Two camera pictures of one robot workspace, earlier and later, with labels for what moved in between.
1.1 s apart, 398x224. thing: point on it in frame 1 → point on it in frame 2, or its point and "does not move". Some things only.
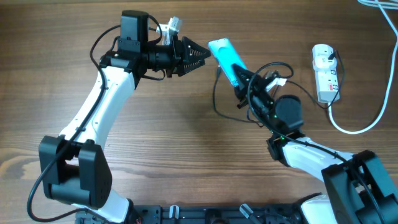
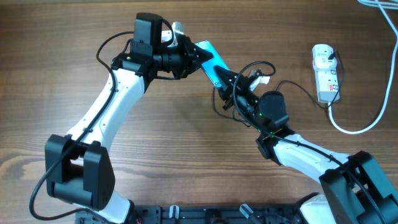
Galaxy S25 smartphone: [226, 57] → [208, 66]
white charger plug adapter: [322, 63] does not move
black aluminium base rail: [168, 214] does not move
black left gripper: [180, 53] does not move
